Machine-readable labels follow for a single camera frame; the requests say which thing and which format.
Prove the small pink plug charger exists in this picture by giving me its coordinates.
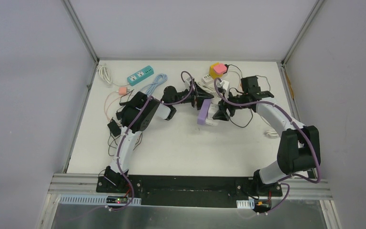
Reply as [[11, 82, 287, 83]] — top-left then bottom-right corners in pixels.
[[118, 87, 130, 96]]

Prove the white cube socket adapter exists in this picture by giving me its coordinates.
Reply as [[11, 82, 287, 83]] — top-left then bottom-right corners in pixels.
[[205, 103, 219, 126]]

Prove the white usb power strip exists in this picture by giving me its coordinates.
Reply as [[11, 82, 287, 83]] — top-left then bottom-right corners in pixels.
[[201, 74, 214, 84]]

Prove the purple power strip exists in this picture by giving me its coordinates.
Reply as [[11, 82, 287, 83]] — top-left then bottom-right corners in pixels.
[[197, 99, 212, 125]]

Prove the light blue coiled cable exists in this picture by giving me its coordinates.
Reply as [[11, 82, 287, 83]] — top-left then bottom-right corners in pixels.
[[137, 73, 168, 102]]

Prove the black square charger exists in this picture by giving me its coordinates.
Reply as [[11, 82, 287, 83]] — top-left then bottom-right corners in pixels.
[[107, 119, 121, 137]]

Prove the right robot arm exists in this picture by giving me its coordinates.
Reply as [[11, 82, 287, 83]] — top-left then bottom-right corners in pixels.
[[213, 76, 321, 196]]

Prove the white cable of purple strip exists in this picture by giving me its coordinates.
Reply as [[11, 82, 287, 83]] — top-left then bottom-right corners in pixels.
[[199, 81, 222, 99]]

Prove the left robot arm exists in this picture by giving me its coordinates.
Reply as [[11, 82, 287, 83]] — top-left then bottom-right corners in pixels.
[[96, 82, 214, 193]]

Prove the yellow pink cube socket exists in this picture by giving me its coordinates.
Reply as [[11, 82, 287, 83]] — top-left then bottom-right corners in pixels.
[[209, 62, 228, 79]]

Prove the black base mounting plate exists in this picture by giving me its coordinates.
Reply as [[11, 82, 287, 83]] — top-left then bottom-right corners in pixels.
[[96, 175, 283, 208]]

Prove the white coiled cable left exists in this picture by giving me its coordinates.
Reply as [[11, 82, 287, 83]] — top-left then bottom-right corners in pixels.
[[98, 64, 113, 86]]

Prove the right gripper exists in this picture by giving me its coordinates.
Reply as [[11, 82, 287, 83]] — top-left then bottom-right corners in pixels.
[[213, 90, 248, 121]]

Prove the black usb cable loop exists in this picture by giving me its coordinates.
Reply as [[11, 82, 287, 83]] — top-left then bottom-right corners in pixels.
[[229, 109, 254, 129]]

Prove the teal power strip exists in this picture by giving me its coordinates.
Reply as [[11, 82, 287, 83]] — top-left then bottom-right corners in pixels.
[[127, 65, 154, 86]]

